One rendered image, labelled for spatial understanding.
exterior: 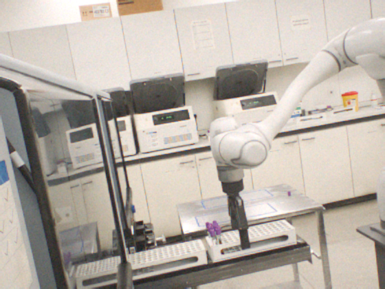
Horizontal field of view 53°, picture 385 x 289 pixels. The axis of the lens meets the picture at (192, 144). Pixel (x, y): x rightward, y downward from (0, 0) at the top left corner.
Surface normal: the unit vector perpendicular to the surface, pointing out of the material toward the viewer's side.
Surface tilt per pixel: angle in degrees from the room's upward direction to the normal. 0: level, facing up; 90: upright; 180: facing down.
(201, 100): 90
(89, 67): 90
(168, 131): 90
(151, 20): 90
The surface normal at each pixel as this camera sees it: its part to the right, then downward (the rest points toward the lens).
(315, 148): 0.16, 0.11
